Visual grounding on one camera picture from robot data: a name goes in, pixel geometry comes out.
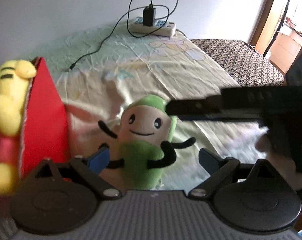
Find black charger plug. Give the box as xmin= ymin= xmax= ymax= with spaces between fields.
xmin=143 ymin=4 xmax=157 ymax=27

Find dark patterned mattress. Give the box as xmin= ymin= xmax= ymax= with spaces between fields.
xmin=190 ymin=39 xmax=284 ymax=88

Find green smiling plush toy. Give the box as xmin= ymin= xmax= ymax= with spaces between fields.
xmin=98 ymin=94 xmax=196 ymax=190

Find white bunny plush plaid ears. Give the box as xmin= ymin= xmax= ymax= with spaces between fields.
xmin=255 ymin=126 xmax=302 ymax=192

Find black charger cable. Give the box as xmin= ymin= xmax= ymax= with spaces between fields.
xmin=69 ymin=0 xmax=170 ymax=70

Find yellow bear plush red shirt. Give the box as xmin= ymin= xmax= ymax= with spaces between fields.
xmin=0 ymin=60 xmax=37 ymax=195

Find black pole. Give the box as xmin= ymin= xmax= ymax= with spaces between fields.
xmin=264 ymin=0 xmax=295 ymax=57

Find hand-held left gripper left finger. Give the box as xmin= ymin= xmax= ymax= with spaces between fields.
xmin=28 ymin=146 xmax=123 ymax=201

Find pale green printed bedsheet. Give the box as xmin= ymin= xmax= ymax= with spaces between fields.
xmin=36 ymin=25 xmax=267 ymax=188

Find wooden door frame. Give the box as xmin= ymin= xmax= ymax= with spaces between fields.
xmin=250 ymin=0 xmax=284 ymax=55

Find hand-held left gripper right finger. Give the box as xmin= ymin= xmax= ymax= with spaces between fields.
xmin=188 ymin=147 xmax=292 ymax=198

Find red cardboard box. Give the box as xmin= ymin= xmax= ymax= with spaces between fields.
xmin=0 ymin=56 xmax=70 ymax=215

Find white power strip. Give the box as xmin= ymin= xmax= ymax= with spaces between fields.
xmin=129 ymin=17 xmax=176 ymax=37

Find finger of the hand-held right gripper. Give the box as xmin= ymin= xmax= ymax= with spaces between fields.
xmin=165 ymin=86 xmax=265 ymax=123

